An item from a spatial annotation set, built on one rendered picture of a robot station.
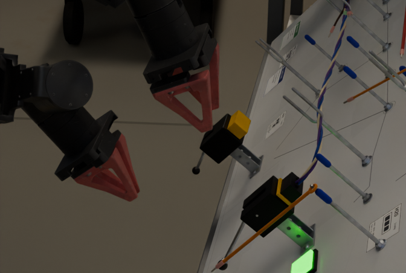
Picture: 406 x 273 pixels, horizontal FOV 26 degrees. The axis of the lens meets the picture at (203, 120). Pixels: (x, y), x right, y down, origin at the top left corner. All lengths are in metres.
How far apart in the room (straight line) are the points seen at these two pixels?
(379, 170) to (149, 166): 2.05
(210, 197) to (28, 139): 0.75
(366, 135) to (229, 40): 2.75
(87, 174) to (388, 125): 0.40
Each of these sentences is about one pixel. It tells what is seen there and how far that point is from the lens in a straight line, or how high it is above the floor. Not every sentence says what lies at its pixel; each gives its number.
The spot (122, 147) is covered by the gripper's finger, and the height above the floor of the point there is 1.17.
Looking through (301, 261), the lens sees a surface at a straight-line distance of 1.09.
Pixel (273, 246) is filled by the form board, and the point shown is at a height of 1.01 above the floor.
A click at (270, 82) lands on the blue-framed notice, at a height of 0.91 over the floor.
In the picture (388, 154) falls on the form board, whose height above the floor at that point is 1.17.
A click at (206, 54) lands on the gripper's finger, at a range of 1.00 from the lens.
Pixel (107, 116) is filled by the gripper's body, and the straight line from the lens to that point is 1.12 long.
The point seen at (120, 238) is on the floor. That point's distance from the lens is 2.80.
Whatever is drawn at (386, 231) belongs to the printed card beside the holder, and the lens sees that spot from 1.00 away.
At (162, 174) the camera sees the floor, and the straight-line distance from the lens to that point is 3.06.
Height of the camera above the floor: 1.79
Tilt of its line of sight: 32 degrees down
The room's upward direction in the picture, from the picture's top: straight up
